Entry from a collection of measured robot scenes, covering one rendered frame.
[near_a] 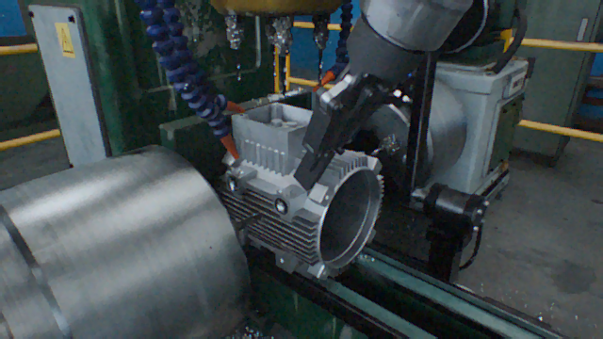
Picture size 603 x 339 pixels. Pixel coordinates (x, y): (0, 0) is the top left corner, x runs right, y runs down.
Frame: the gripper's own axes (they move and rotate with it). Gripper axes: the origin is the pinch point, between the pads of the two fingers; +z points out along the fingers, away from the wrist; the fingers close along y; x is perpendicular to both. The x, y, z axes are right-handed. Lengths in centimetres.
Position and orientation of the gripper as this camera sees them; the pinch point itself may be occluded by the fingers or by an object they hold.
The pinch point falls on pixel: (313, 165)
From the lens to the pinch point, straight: 52.0
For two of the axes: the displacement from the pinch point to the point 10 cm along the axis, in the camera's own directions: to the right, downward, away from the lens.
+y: -6.6, 3.1, -6.8
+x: 6.5, 7.0, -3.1
